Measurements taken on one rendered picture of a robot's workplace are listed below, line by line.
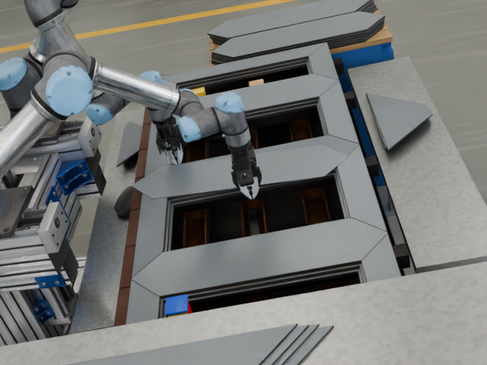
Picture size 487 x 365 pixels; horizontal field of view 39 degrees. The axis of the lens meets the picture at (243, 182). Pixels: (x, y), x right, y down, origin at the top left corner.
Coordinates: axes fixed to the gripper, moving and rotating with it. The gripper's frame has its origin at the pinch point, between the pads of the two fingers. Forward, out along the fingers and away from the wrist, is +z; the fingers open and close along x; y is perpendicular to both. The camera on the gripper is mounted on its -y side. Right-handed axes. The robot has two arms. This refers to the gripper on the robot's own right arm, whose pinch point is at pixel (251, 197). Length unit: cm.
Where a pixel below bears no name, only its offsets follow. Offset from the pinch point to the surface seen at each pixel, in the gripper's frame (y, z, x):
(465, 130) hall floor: 133, 86, -105
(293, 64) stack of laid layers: 87, 3, -21
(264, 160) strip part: 19.4, 0.8, -5.2
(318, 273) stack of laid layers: -36.0, 2.2, -16.1
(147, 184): 18.6, 0.7, 35.5
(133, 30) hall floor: 360, 85, 98
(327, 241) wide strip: -25.6, 0.8, -20.3
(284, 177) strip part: 7.8, 0.8, -10.9
